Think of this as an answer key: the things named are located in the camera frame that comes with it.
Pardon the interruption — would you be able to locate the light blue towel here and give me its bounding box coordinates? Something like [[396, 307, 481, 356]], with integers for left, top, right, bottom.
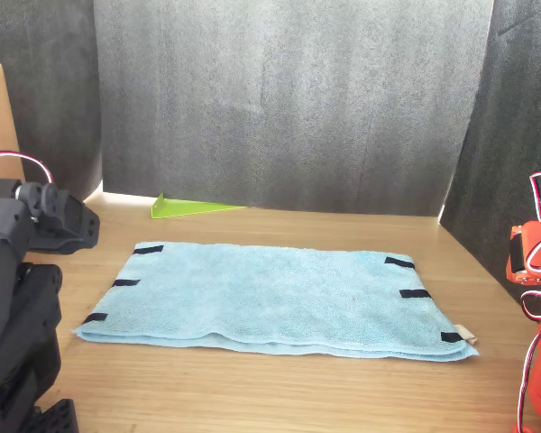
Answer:
[[71, 241, 481, 363]]

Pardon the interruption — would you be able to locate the dark grey foam panel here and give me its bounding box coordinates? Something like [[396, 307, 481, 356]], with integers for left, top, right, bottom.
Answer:
[[438, 0, 541, 312], [92, 0, 496, 217], [0, 0, 104, 203]]

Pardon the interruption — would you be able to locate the lime green plastic bracket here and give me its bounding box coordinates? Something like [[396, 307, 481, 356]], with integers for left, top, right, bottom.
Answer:
[[151, 192, 248, 221]]

